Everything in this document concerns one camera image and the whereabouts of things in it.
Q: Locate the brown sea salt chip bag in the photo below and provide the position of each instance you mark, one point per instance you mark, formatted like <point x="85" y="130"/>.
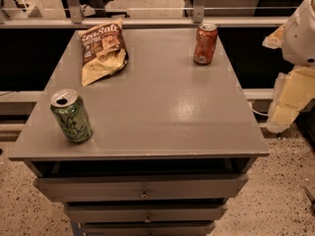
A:
<point x="104" y="51"/>

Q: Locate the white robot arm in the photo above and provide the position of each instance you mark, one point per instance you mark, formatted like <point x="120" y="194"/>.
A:
<point x="299" y="35"/>

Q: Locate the grey drawer cabinet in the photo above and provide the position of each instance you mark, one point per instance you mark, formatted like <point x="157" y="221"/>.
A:
<point x="172" y="140"/>

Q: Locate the orange soda can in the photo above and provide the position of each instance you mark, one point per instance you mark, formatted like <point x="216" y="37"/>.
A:
<point x="206" y="41"/>

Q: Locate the green tea can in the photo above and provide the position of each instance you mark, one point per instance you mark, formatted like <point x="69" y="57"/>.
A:
<point x="70" y="113"/>

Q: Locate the metal railing with glass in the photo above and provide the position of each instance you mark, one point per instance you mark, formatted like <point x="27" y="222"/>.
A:
<point x="70" y="14"/>

